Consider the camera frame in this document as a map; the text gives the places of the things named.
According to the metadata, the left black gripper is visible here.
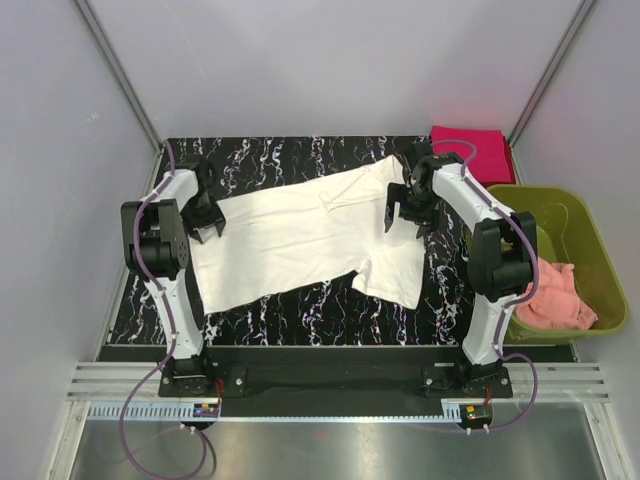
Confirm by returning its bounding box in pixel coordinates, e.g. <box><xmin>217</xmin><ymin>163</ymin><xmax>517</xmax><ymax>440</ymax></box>
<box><xmin>180</xmin><ymin>192</ymin><xmax>224</xmax><ymax>242</ymax></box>

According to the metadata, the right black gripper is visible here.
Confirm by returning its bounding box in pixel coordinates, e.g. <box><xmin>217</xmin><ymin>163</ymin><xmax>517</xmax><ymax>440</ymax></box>
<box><xmin>384</xmin><ymin>183</ymin><xmax>439</xmax><ymax>239</ymax></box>

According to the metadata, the white t shirt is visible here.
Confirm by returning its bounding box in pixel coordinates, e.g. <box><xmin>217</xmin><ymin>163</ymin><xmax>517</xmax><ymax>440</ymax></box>
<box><xmin>191</xmin><ymin>155</ymin><xmax>425</xmax><ymax>314</ymax></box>

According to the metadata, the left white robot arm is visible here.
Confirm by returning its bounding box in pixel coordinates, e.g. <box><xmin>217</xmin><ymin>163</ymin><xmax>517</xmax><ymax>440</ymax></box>
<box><xmin>120</xmin><ymin>155</ymin><xmax>226</xmax><ymax>397</ymax></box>

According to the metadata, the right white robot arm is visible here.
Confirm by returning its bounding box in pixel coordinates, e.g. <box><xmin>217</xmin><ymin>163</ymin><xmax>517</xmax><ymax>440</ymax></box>
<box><xmin>384</xmin><ymin>141</ymin><xmax>539</xmax><ymax>397</ymax></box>

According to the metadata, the folded magenta t shirt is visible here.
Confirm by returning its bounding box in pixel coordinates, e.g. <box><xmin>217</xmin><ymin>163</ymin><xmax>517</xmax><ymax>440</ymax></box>
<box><xmin>430</xmin><ymin>126</ymin><xmax>509</xmax><ymax>187</ymax></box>

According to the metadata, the black marble pattern mat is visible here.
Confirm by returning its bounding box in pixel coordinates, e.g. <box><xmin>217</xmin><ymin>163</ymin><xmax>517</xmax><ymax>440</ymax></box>
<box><xmin>99</xmin><ymin>135</ymin><xmax>501</xmax><ymax>347</ymax></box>

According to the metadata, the olive green plastic basket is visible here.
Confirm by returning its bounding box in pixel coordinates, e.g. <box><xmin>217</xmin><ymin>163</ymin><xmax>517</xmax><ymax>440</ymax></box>
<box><xmin>489</xmin><ymin>185</ymin><xmax>629</xmax><ymax>345</ymax></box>

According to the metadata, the pink crumpled t shirt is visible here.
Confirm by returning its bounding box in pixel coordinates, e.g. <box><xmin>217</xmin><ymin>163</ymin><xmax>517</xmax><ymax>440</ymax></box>
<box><xmin>514</xmin><ymin>258</ymin><xmax>598</xmax><ymax>330</ymax></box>

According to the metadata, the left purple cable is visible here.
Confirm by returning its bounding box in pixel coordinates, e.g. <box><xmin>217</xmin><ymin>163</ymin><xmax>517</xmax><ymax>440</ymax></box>
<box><xmin>117</xmin><ymin>142</ymin><xmax>216</xmax><ymax>477</ymax></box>

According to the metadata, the purple cable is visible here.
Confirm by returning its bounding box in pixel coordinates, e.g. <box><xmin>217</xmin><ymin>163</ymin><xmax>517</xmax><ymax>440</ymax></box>
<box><xmin>432</xmin><ymin>139</ymin><xmax>541</xmax><ymax>436</ymax></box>
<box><xmin>117</xmin><ymin>142</ymin><xmax>216</xmax><ymax>477</ymax></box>

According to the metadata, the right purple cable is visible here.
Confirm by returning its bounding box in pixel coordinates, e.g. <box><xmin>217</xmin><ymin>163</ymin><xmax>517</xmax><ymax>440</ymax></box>
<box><xmin>432</xmin><ymin>139</ymin><xmax>541</xmax><ymax>436</ymax></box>

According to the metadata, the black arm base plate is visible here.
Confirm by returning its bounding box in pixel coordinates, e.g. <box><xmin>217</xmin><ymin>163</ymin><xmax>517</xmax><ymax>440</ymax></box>
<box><xmin>157</xmin><ymin>344</ymin><xmax>514</xmax><ymax>419</ymax></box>

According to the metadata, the aluminium rail profile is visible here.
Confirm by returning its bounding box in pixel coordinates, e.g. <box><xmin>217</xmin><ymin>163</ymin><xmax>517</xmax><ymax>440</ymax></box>
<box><xmin>66</xmin><ymin>362</ymin><xmax>161</xmax><ymax>401</ymax></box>

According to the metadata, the white slotted cable duct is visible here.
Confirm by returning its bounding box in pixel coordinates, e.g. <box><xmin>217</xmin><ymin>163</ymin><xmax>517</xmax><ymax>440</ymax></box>
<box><xmin>88</xmin><ymin>399</ymin><xmax>494</xmax><ymax>424</ymax></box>

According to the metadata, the left aluminium frame post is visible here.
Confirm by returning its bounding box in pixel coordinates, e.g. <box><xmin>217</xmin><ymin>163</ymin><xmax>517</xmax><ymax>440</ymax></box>
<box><xmin>72</xmin><ymin>0</ymin><xmax>162</xmax><ymax>152</ymax></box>

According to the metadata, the aluminium frame post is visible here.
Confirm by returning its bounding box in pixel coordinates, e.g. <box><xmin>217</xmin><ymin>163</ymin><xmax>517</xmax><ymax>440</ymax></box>
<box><xmin>507</xmin><ymin>0</ymin><xmax>599</xmax><ymax>149</ymax></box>
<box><xmin>72</xmin><ymin>0</ymin><xmax>162</xmax><ymax>152</ymax></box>

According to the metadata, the right aluminium frame post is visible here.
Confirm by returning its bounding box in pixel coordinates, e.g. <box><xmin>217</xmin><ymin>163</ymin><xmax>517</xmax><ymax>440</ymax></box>
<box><xmin>507</xmin><ymin>0</ymin><xmax>599</xmax><ymax>149</ymax></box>

